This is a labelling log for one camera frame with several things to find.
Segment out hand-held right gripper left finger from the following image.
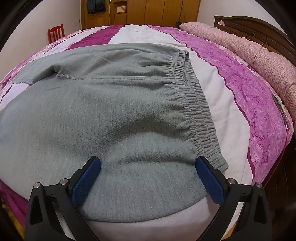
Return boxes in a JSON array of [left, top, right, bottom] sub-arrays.
[[25, 156, 102, 241]]

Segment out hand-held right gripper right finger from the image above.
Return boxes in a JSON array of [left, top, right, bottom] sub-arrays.
[[195, 156, 272, 241]]

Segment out grey fleece pants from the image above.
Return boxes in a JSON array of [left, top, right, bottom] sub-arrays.
[[0, 43, 229, 217]]

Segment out purple floral bedspread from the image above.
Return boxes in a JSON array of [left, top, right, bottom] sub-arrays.
[[0, 23, 294, 241]]

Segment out pink checked pillow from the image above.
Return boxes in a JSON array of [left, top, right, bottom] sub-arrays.
[[180, 22, 296, 116]]

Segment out red wooden chair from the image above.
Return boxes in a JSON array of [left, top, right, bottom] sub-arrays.
[[47, 23, 65, 44]]

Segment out dark wooden headboard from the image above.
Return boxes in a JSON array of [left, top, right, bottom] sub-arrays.
[[213, 15, 296, 241]]

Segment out dark hanging clothes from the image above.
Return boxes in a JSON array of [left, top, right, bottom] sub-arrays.
[[85, 0, 102, 15]]

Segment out wooden wardrobe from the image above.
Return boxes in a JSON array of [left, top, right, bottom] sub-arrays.
[[82, 0, 199, 29]]

